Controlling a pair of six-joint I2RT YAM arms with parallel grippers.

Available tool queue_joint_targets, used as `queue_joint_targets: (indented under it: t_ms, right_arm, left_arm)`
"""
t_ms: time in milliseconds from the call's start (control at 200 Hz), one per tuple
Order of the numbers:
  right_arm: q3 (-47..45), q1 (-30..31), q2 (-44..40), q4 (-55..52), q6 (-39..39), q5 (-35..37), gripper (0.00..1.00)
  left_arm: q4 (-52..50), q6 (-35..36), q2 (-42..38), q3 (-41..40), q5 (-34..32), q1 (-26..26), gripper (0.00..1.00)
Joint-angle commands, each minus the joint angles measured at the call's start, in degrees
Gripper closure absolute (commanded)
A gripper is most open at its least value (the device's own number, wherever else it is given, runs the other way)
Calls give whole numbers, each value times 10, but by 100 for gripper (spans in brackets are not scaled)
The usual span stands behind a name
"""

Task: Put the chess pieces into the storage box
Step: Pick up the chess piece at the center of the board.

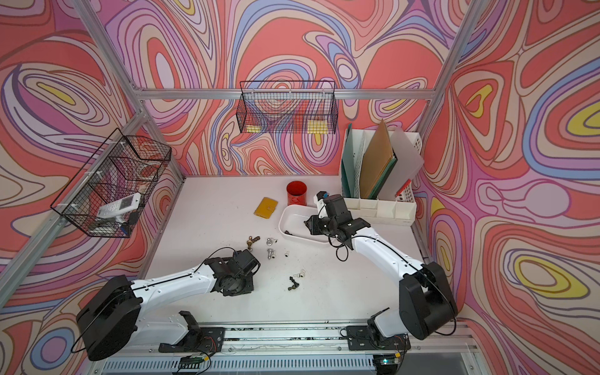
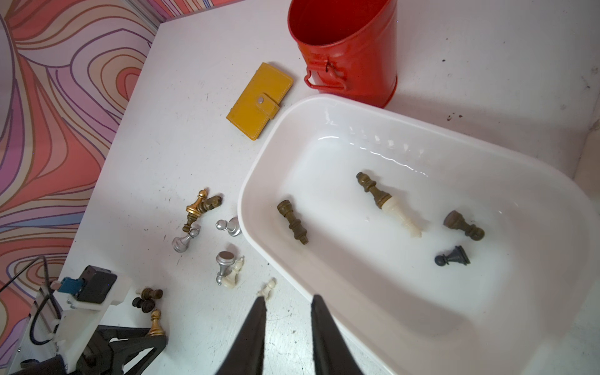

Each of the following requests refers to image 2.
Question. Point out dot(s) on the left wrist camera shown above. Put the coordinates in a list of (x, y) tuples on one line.
[(65, 316)]

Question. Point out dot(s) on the silver pawn chess piece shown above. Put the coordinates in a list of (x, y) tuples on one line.
[(231, 226)]

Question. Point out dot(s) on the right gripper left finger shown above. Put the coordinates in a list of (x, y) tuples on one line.
[(247, 353)]

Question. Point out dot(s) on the dark bronze piece pair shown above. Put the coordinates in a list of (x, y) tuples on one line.
[(146, 299)]

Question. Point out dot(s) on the black pawn chess piece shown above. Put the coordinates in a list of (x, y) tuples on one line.
[(457, 255)]

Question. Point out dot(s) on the white plastic storage box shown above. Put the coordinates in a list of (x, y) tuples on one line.
[(505, 313)]

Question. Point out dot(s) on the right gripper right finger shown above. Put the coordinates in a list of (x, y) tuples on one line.
[(330, 353)]

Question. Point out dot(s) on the silver bishop chess piece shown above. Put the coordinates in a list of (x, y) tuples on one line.
[(225, 260)]

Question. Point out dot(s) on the gold pawn chess piece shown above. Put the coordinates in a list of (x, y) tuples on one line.
[(156, 329)]

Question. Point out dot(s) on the yellow wallet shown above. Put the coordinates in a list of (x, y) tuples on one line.
[(260, 101)]

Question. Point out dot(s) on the white bishop chess piece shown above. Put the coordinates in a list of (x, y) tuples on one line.
[(231, 279)]

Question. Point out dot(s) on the red metal bucket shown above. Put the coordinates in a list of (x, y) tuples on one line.
[(349, 47)]

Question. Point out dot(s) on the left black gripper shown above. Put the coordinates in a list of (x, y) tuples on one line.
[(120, 350)]

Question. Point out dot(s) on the white small chess piece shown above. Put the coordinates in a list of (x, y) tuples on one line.
[(267, 289)]

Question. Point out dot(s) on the silver piece lower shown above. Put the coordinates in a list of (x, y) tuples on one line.
[(181, 244)]

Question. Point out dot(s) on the bronze pawn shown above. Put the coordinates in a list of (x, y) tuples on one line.
[(455, 221)]

